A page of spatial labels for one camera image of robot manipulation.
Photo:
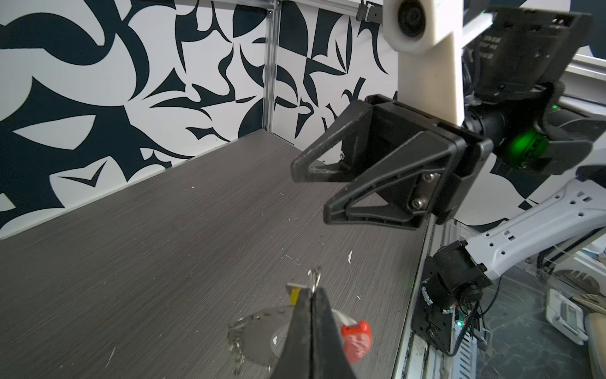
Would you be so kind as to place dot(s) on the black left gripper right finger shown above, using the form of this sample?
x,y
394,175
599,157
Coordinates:
x,y
328,359

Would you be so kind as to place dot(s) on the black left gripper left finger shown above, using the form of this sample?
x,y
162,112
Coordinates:
x,y
295,359

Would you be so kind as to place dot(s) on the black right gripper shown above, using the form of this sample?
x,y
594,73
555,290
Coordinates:
x,y
410,165

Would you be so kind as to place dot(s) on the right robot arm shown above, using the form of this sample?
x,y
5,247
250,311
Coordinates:
x,y
474,80

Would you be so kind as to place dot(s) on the slotted cable duct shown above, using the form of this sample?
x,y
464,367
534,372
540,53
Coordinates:
x,y
464,363

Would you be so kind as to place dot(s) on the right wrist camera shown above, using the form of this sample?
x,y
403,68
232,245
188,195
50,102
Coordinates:
x,y
429,64

